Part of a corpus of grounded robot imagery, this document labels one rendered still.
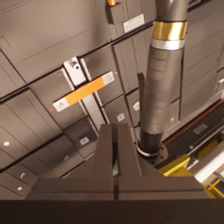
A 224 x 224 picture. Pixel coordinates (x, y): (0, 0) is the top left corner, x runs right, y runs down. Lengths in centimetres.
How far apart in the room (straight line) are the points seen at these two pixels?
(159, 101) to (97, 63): 17
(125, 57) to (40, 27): 19
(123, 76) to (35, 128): 24
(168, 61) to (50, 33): 19
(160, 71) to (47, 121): 26
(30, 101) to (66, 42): 13
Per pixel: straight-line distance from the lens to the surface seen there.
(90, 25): 32
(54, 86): 35
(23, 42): 30
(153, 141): 32
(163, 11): 23
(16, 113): 36
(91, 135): 47
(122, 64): 39
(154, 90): 25
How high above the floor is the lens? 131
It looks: 44 degrees down
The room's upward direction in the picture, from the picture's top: 136 degrees clockwise
